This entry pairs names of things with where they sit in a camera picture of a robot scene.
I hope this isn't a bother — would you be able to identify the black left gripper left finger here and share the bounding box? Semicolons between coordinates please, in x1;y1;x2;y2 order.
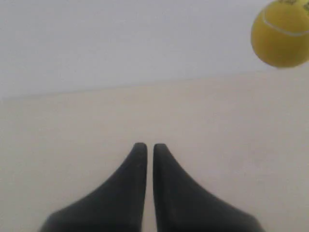
40;143;147;232

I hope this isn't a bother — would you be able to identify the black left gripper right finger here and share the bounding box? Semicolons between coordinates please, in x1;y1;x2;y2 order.
153;144;264;232

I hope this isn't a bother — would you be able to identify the yellow tennis ball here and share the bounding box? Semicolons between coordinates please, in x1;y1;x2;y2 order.
251;0;309;68

